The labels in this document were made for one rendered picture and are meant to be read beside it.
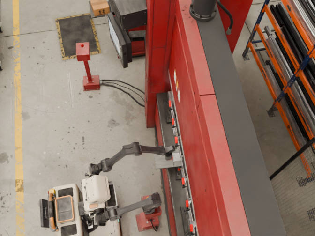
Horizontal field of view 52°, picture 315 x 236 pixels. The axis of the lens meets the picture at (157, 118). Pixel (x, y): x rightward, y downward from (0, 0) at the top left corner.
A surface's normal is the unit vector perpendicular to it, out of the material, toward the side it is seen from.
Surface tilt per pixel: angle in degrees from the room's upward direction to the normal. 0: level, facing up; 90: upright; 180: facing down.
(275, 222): 0
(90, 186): 48
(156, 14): 90
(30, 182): 0
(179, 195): 0
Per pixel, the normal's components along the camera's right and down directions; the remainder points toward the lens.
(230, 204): 0.04, -0.48
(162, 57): 0.13, 0.87
